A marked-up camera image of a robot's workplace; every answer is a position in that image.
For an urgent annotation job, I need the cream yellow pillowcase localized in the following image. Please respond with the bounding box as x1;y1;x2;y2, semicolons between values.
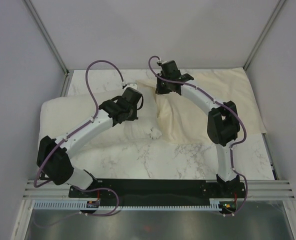
135;66;268;145

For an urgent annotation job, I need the white pillow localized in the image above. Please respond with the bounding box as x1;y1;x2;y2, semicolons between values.
39;88;164;156

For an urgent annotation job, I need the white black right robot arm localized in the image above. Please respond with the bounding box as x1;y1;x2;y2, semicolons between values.
156;60;241;198

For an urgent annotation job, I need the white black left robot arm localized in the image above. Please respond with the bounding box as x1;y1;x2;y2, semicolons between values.
33;87;144;197

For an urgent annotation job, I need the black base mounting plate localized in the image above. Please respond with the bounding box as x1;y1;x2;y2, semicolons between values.
68;178;246;207

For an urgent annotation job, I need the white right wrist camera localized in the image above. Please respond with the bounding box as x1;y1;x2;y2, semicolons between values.
156;59;170;66

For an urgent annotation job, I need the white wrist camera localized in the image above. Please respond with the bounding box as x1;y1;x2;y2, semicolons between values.
122;82;138;90
156;59;170;66

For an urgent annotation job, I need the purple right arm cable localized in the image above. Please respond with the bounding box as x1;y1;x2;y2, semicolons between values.
147;55;250;201

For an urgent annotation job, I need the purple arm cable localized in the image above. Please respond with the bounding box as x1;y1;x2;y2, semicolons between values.
33;59;126;188
147;55;250;201

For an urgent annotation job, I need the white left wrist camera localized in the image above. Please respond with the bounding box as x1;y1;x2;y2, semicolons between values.
122;82;138;90

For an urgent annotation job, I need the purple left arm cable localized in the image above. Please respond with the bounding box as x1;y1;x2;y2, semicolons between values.
33;59;126;188

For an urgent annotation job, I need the left aluminium frame post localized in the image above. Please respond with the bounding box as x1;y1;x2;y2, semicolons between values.
22;0;70;77

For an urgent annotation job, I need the aluminium frame post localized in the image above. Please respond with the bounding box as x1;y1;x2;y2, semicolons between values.
22;0;70;77
242;0;288;72

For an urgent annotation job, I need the right aluminium frame post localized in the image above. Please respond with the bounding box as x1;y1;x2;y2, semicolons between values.
242;0;288;72

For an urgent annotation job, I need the white slotted cable duct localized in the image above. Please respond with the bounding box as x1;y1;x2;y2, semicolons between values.
32;199;236;211

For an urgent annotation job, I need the aluminium front rail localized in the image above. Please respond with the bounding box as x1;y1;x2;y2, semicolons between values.
23;180;295;200

